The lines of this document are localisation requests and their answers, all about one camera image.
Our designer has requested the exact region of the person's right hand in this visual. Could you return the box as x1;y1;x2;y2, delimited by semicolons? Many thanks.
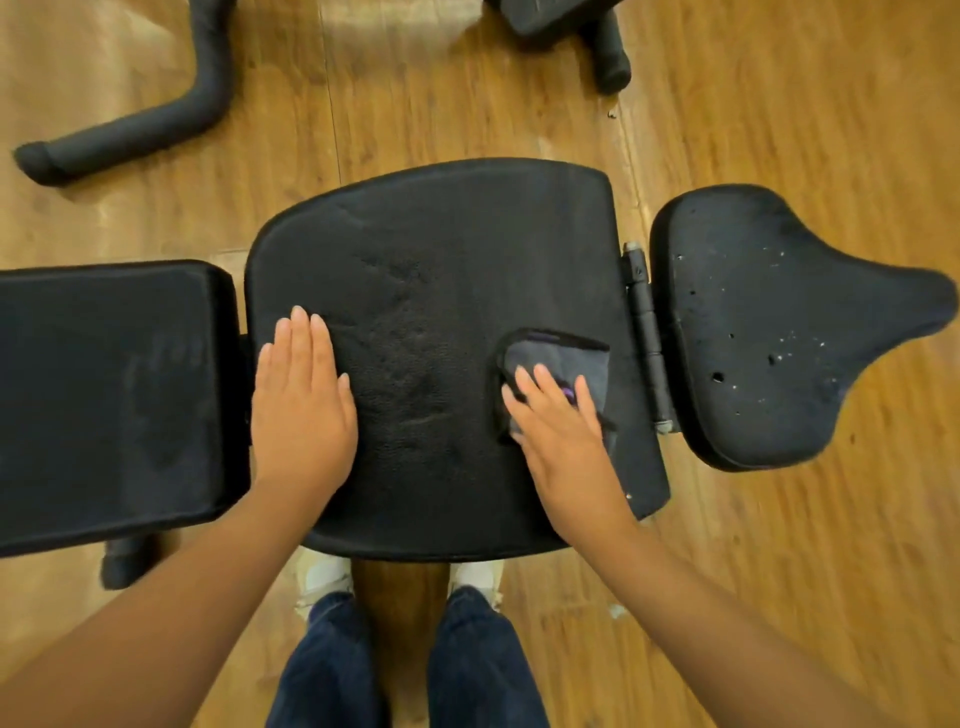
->
501;365;639;543

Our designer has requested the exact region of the person's left hand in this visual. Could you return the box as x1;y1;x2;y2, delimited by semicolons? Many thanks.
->
250;305;360;515

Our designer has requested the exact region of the dark grey cleaning cloth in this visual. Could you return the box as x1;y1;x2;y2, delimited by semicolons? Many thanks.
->
496;327;619;451

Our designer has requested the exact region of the person's left forearm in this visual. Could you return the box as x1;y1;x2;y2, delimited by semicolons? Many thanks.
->
0;480;320;728

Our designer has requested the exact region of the person's right forearm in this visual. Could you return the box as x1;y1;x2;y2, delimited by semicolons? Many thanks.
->
570;517;901;728

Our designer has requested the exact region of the black metal hinge bar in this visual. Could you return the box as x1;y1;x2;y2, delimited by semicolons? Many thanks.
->
622;241;676;436

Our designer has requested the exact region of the black bench back pad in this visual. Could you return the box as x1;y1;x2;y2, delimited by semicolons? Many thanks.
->
244;157;672;563

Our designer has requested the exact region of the black rectangular bench pad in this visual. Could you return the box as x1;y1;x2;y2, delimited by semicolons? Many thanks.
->
0;259;251;559

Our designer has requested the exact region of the person's white right shoe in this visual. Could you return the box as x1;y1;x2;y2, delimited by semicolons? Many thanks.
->
448;559;507;610

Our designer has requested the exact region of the person's white shoe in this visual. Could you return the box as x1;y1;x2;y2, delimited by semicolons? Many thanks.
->
448;559;507;610
294;547;355;622

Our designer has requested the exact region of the person's white left shoe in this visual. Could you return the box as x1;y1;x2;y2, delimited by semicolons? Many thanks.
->
294;547;355;622

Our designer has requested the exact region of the black bench seat pad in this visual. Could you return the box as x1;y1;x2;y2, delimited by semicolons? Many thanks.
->
649;183;960;473

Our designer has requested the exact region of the person's right leg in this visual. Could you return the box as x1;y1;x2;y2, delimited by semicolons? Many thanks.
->
427;586;552;728

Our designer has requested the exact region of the person's leg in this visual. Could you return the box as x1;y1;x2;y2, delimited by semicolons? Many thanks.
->
427;586;552;728
266;591;387;728

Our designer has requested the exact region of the person's left leg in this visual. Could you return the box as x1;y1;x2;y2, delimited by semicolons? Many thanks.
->
266;591;387;728

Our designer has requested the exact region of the black equipment base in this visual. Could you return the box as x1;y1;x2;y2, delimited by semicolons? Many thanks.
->
487;0;633;96

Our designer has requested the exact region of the black curved foam handle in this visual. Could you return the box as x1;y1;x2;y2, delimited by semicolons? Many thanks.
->
12;0;237;188

